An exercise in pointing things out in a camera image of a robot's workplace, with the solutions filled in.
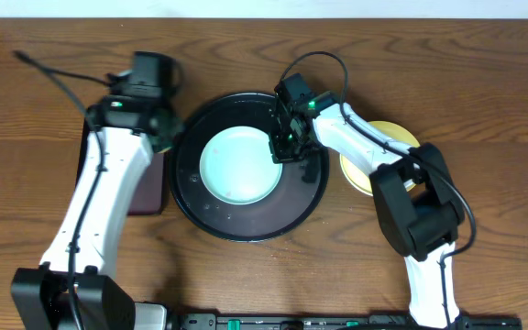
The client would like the rectangular black tray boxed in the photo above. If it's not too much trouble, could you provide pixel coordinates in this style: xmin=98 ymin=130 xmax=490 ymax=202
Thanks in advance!
xmin=76 ymin=118 xmax=169 ymax=216

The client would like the round black serving tray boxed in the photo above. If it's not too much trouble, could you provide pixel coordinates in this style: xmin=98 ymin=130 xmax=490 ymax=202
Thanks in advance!
xmin=168 ymin=93 xmax=329 ymax=242

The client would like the yellow plate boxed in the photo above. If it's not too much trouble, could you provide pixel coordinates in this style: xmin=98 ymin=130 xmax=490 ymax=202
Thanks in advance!
xmin=339 ymin=121 xmax=420 ymax=197

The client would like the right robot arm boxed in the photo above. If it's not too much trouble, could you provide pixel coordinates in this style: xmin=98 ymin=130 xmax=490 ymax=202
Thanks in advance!
xmin=270 ymin=92 xmax=465 ymax=329

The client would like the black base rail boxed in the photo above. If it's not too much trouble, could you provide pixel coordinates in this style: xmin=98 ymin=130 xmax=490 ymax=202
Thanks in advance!
xmin=166 ymin=312 xmax=523 ymax=330

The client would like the light blue plate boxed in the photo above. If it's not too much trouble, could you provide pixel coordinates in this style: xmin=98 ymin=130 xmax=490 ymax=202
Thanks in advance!
xmin=199 ymin=126 xmax=282 ymax=205

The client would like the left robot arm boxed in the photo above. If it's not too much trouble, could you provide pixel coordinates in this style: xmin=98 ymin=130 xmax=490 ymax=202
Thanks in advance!
xmin=11 ymin=96 xmax=180 ymax=329

